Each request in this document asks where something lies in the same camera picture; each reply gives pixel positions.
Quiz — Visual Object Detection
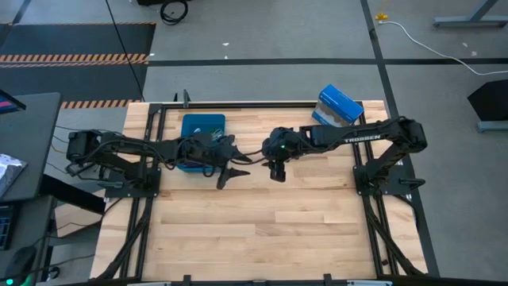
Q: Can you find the coiled black cable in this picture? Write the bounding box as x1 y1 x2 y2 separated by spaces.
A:
160 0 190 26

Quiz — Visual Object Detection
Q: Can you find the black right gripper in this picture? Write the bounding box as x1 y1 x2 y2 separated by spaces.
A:
260 126 303 184

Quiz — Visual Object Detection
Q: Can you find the monitor with blue screen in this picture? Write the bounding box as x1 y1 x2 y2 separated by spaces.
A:
0 89 28 115

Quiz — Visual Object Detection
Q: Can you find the grey metal table leg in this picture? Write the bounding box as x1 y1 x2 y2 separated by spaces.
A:
432 0 508 29

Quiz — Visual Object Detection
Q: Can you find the silver foil bag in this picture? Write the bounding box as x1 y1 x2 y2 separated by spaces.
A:
0 153 27 199

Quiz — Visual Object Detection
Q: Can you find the black computer mouse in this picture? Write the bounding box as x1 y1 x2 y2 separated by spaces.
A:
2 245 37 284

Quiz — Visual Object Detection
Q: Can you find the black table clamp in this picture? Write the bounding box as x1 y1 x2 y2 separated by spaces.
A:
173 89 192 109

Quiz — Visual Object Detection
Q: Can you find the white floor cable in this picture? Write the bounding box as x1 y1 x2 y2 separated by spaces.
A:
376 19 508 77

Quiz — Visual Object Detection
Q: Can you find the black stand base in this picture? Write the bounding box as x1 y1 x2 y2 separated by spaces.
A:
467 79 508 134

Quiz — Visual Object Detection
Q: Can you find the blue cardboard box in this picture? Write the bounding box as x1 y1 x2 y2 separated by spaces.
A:
311 83 364 129

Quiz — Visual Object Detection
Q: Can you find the blue plastic bin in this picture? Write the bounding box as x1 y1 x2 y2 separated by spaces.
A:
176 113 227 174

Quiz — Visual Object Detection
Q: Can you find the dark grey desk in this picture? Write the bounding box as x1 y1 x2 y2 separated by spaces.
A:
0 91 63 255

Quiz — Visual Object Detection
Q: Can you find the black hazard-striped floor mat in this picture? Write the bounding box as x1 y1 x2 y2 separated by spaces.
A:
0 21 157 110

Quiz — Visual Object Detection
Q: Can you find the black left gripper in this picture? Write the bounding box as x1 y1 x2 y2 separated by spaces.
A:
185 133 253 191

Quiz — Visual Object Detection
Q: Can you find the black keyboard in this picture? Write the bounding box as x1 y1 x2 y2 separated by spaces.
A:
0 204 15 251

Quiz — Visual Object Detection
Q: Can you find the thin black floor cable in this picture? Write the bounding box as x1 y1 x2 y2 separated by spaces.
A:
104 0 146 102

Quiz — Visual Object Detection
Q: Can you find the black metal table frame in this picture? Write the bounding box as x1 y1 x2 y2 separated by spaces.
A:
97 101 428 286

